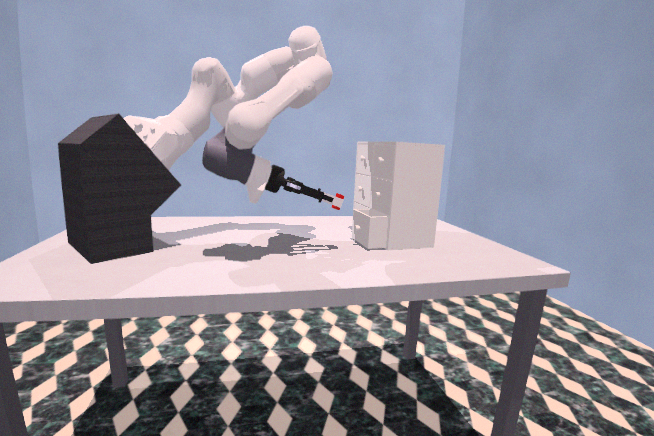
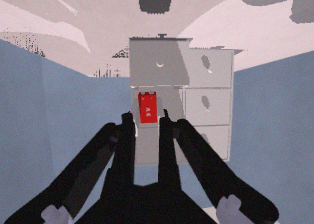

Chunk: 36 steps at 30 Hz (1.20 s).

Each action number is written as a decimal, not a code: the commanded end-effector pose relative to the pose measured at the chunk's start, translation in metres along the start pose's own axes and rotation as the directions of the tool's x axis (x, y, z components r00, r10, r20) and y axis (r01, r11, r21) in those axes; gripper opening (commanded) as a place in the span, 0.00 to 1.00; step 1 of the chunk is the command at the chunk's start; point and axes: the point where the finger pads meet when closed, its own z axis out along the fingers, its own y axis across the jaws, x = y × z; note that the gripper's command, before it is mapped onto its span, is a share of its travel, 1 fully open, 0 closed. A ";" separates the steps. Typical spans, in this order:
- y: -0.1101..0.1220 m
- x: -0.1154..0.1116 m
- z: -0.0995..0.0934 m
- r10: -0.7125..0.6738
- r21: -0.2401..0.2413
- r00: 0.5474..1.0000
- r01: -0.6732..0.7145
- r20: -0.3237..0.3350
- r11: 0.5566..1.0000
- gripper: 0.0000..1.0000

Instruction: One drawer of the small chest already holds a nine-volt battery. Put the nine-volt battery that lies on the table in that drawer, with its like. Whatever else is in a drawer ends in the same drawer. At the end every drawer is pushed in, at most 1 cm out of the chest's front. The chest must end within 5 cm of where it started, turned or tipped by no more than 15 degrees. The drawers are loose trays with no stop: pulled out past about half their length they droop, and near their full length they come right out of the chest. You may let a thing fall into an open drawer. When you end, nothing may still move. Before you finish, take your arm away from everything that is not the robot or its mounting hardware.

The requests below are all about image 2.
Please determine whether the white chest of drawers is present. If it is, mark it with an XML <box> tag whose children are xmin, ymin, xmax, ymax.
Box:
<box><xmin>131</xmin><ymin>49</ymin><xmax>234</xmax><ymax>166</ymax></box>

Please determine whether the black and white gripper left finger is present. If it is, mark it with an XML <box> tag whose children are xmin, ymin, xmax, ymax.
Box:
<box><xmin>4</xmin><ymin>98</ymin><xmax>140</xmax><ymax>224</ymax></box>

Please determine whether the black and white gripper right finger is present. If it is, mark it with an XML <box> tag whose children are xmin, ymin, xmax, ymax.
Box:
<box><xmin>156</xmin><ymin>97</ymin><xmax>279</xmax><ymax>224</ymax></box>

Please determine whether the small red block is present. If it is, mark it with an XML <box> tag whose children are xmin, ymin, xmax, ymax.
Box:
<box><xmin>138</xmin><ymin>91</ymin><xmax>157</xmax><ymax>123</ymax></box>

